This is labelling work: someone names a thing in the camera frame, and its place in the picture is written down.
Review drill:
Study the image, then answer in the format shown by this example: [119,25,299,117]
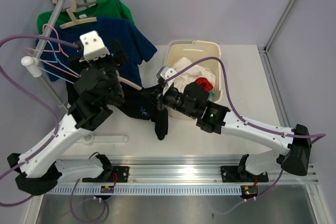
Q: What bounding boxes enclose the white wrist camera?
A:
[156,66,177,95]
[79,30,110,62]

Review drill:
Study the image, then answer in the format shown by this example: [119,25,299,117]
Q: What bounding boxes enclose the aluminium frame post right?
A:
[264,0,298,53]

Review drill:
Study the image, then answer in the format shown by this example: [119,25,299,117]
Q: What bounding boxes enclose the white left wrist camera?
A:
[79,30,110,62]

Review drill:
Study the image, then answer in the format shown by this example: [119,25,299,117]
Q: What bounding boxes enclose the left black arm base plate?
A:
[106,166,130,183]

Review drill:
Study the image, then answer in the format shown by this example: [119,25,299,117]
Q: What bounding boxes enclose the white red print t shirt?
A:
[174,65,216,93]

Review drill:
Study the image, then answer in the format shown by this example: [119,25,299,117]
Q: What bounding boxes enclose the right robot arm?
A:
[156,82,312,180]

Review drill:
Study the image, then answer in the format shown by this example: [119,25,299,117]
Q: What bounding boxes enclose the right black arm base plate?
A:
[220,165,269,183]

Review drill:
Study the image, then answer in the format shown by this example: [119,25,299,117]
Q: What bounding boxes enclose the beige wooden hanger front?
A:
[118,76,143,90]

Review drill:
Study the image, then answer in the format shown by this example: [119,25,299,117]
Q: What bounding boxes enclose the cream plastic laundry basket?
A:
[164,39,224,121]

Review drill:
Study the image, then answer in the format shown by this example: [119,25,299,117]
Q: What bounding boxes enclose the navy blue t shirt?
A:
[56,17,157,86]

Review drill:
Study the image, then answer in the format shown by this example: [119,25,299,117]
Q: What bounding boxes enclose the black t shirt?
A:
[65,77,169,141]

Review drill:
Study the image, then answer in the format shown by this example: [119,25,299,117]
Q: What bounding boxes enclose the white slotted cable duct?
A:
[49,185,242,196]

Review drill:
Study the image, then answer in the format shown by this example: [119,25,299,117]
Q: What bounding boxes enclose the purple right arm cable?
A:
[166,57,327,141]

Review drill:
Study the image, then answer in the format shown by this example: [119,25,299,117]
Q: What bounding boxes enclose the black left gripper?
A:
[69,39,127,101]

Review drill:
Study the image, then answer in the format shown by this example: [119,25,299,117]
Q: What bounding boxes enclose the grey metal clothes rail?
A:
[23,0,68,113]

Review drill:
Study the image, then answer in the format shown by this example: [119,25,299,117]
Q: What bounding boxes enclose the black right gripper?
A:
[143,83,198,119]

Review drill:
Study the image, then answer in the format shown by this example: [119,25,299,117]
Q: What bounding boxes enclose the beige wooden hanger middle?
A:
[59,8,97,29]

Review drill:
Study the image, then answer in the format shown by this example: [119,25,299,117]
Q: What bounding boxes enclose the aluminium mounting rail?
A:
[52,155,316,186]

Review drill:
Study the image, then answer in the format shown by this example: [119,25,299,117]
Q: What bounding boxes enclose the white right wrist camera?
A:
[156,66,177,95]

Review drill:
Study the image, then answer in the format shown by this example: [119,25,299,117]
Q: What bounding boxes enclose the pink wire hanger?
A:
[25,23,79,79]

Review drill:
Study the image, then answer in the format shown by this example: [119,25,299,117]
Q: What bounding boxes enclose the green t shirt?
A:
[37,0,135,34]

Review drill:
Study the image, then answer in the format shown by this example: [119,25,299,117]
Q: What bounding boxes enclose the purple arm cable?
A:
[166,57,327,141]
[0,33,79,207]

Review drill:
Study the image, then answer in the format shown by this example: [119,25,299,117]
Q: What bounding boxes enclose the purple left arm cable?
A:
[0,33,79,207]

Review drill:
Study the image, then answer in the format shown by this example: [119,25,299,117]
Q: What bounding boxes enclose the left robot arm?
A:
[7,37,126,196]

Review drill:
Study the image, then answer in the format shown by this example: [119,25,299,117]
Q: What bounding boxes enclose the blue wire hanger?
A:
[40,40,79,84]

